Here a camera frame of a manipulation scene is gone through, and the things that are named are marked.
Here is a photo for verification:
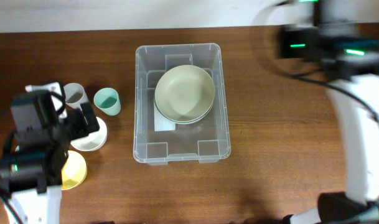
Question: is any white small bowl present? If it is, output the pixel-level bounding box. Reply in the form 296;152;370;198
70;117;108;152

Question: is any grey cup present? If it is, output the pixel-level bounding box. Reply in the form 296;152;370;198
63;83;89;109

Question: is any mint green cup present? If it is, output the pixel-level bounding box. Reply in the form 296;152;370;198
93;88;121;116

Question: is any yellow small bowl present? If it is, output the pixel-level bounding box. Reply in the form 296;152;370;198
61;151;87;190

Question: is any dark blue plate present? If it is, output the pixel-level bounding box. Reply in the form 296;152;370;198
153;99;213;124

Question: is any cream plate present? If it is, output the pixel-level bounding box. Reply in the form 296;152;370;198
154;101;213;125
154;65;216;121

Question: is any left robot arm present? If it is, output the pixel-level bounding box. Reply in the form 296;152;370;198
0;90;100;223

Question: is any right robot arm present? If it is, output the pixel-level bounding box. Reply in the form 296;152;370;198
278;0;379;223

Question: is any clear plastic storage container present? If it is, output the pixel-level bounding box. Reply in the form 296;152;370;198
133;43;232;166

